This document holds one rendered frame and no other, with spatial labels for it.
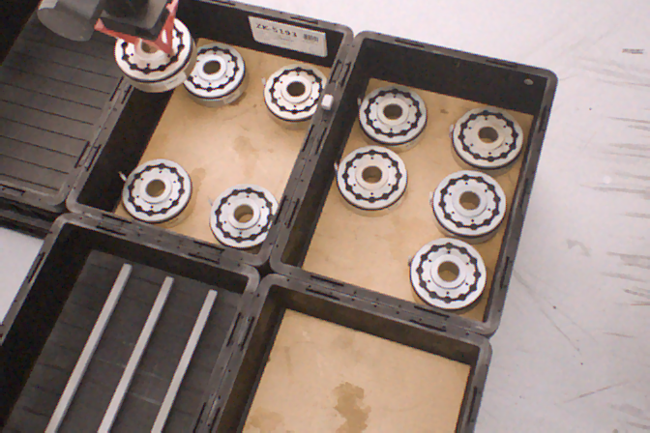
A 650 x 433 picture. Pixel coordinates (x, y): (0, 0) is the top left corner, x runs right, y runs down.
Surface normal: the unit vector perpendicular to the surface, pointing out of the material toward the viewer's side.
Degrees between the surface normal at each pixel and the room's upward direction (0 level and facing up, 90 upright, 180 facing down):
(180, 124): 0
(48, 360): 0
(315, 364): 0
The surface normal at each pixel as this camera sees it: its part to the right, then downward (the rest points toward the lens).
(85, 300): -0.07, -0.42
